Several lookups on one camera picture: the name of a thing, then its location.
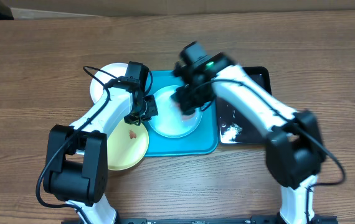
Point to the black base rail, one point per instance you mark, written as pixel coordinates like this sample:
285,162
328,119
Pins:
263,219

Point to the yellow plate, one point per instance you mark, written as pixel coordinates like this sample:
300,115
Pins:
126,146

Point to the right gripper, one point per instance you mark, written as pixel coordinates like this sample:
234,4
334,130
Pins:
188,101

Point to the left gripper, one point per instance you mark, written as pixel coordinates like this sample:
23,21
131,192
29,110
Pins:
152,111

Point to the black water tray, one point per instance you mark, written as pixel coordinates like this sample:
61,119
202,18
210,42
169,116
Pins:
235,128

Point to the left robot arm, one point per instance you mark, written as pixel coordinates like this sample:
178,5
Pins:
76,172

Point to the light blue plate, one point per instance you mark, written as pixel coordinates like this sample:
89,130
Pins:
168,122

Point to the teal plastic tray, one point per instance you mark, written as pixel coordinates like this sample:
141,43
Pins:
203,140

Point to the white plate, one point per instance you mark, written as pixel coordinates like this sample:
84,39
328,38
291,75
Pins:
115,69

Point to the green scrub sponge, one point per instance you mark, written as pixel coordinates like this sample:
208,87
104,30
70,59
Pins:
187,117

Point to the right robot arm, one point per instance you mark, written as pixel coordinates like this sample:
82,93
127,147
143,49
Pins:
292,139

